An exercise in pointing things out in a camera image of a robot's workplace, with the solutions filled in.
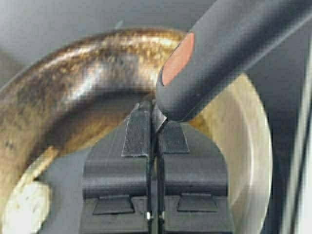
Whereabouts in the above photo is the black spatula orange accent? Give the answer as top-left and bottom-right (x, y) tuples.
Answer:
(153, 0), (312, 132)

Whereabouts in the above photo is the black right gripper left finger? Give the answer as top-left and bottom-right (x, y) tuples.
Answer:
(79, 101), (152, 234)

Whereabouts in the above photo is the raw grey shrimp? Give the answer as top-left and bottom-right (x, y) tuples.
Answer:
(1, 181), (52, 234)

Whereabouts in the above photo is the steel frying pan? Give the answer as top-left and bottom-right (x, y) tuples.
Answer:
(0, 28), (273, 234)

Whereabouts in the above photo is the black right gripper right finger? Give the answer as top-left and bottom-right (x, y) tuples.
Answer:
(157, 122), (234, 234)

